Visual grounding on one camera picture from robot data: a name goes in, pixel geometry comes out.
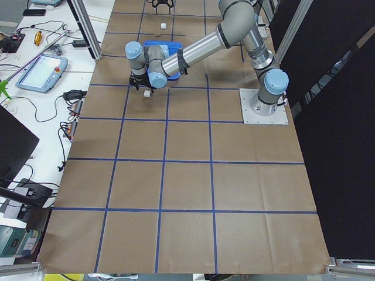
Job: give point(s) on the yellow cylindrical tool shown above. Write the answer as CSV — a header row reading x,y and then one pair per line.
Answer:
x,y
38,38

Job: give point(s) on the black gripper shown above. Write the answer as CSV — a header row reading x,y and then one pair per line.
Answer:
x,y
163,4
140,80

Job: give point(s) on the aluminium frame post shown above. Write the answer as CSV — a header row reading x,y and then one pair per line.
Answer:
x,y
81,17

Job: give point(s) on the blue plastic tray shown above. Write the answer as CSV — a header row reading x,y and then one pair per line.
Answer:
x,y
175,47

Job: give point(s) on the black smartphone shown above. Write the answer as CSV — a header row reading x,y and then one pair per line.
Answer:
x,y
34,12

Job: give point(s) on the teach pendant tablet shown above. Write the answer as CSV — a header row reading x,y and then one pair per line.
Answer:
x,y
43,73

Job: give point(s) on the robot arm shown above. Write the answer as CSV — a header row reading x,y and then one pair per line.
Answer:
x,y
239,25

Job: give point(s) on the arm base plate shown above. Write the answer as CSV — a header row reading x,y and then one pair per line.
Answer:
x,y
255,112

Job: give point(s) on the black power adapter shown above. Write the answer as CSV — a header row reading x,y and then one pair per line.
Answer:
x,y
79,43

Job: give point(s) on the black monitor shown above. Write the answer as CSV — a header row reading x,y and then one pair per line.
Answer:
x,y
17,145

